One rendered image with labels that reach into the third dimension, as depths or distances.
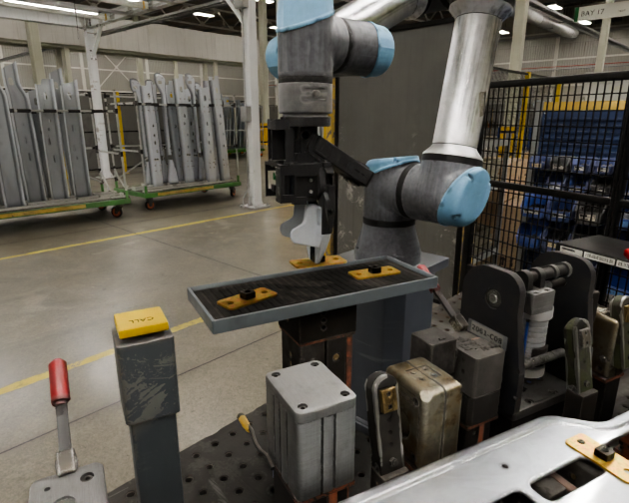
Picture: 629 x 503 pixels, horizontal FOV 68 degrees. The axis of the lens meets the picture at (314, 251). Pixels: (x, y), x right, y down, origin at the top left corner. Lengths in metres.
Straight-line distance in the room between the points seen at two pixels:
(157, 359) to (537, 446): 0.50
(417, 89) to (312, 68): 2.68
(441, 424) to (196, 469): 0.61
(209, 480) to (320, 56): 0.83
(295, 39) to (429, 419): 0.51
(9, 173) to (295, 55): 6.57
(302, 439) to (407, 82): 2.99
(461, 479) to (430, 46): 2.91
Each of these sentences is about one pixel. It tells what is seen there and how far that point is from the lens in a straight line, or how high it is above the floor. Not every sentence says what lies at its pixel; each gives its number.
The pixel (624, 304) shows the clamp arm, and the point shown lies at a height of 1.10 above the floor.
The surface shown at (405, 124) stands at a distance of 3.36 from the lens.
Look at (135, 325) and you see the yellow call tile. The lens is 0.64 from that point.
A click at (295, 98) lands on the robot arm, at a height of 1.44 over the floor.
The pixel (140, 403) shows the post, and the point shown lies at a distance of 0.67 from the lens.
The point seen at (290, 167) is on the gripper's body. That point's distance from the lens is 0.64.
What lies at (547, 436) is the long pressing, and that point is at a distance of 0.75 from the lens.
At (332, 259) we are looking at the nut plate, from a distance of 0.73.
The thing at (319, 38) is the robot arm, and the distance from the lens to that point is 0.66.
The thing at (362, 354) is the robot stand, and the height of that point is 0.89.
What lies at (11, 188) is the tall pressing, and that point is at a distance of 7.11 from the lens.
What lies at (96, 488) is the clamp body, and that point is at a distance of 0.56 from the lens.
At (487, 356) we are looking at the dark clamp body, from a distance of 0.74.
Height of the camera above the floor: 1.41
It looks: 16 degrees down
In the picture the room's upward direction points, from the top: straight up
